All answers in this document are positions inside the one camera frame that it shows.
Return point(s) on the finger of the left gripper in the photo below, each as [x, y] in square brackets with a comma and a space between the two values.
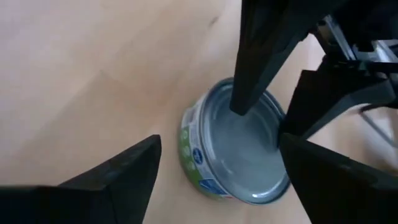
[326, 93]
[264, 46]

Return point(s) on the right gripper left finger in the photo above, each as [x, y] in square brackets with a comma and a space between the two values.
[136, 174]

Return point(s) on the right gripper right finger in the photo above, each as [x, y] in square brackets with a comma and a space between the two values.
[335, 193]

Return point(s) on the green label silver tuna can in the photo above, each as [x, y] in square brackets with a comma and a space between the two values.
[242, 155]

